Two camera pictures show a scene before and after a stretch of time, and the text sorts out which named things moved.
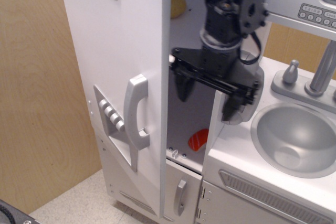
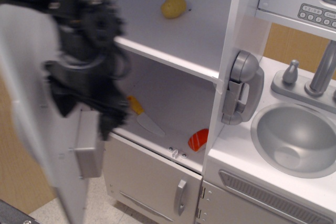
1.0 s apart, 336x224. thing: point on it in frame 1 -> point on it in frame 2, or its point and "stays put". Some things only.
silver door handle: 181,194 stays put
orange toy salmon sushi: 198,139 stays put
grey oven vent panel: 292,206 stays put
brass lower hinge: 198,213 stays put
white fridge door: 121,24 -> 65,150
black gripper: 221,69 -> 95,78
